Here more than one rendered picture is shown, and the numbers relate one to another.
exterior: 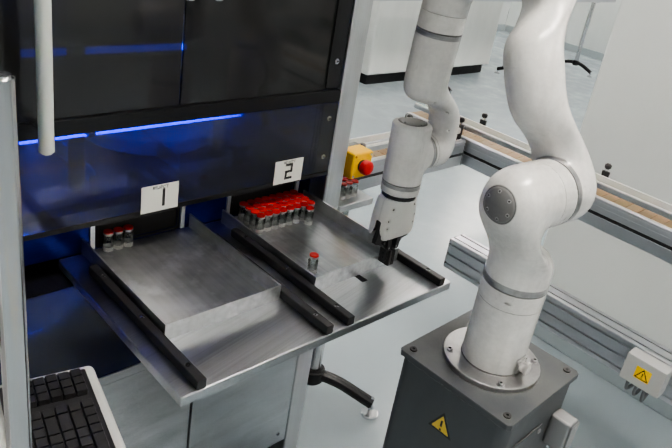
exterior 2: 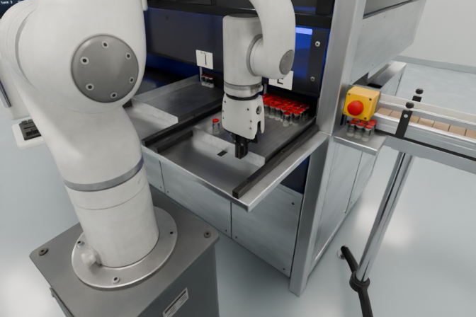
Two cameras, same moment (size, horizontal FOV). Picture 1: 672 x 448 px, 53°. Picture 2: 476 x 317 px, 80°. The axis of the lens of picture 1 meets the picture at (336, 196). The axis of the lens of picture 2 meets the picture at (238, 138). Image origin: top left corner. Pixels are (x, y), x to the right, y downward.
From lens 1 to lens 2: 1.52 m
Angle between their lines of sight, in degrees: 74
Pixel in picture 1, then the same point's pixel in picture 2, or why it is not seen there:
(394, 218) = (227, 110)
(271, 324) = (151, 127)
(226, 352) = not seen: hidden behind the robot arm
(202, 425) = (237, 211)
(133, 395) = not seen: hidden behind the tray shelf
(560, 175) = (23, 10)
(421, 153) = (228, 46)
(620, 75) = not seen: outside the picture
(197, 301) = (167, 107)
